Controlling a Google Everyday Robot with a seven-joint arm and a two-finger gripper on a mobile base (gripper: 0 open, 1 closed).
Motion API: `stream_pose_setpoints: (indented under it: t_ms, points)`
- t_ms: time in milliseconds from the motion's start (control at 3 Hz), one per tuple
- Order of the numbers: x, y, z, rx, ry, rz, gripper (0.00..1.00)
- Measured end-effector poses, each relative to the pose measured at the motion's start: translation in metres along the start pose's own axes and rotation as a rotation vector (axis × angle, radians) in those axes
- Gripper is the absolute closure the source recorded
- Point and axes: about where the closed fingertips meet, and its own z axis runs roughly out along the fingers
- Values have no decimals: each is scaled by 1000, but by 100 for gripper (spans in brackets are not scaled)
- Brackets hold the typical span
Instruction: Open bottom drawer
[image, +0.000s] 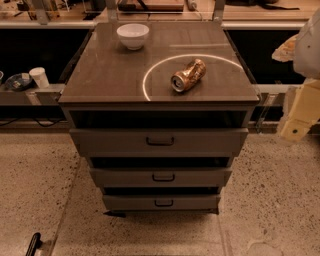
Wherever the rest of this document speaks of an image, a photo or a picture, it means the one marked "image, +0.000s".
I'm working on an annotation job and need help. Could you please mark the grey bottom drawer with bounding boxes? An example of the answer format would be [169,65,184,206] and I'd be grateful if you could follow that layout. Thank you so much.
[103,195,220,211]

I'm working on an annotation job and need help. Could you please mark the black cable under shelf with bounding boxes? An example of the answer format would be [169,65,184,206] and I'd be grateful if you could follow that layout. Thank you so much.
[0,117,66,128]

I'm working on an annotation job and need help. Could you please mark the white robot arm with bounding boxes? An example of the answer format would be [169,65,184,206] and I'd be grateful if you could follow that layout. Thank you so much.
[272,9,320,142]

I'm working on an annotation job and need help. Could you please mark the white ceramic bowl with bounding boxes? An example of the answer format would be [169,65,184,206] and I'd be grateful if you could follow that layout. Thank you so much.
[117,23,149,50]

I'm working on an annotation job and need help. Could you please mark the grey middle drawer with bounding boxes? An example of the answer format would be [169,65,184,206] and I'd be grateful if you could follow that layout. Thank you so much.
[90,167,232,188]

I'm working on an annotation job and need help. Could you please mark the black object on floor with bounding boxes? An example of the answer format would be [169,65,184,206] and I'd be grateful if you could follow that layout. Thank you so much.
[25,232,42,256]

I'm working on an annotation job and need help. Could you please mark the crushed golden soda can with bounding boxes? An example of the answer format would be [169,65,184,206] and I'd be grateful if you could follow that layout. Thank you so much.
[171,58,206,93]

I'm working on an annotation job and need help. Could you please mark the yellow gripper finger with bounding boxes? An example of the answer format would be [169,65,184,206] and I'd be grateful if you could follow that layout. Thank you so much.
[277,79,320,143]
[271,35,297,62]

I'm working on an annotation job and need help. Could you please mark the grey drawer cabinet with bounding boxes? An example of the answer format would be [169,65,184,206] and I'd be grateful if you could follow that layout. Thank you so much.
[57,21,261,219]

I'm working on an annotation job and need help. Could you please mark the grey top drawer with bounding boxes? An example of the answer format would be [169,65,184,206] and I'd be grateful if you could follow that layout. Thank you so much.
[70,128,248,157]

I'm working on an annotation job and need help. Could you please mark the white paper cup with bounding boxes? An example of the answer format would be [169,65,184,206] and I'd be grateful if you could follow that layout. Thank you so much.
[29,67,49,88]

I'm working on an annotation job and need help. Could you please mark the dark blue bowl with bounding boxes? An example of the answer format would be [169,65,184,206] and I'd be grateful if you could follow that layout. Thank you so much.
[5,73,33,92]

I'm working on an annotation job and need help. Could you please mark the grey drawer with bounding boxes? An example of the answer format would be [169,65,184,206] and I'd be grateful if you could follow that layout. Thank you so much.
[90,167,232,188]
[103,195,220,211]
[70,128,248,157]

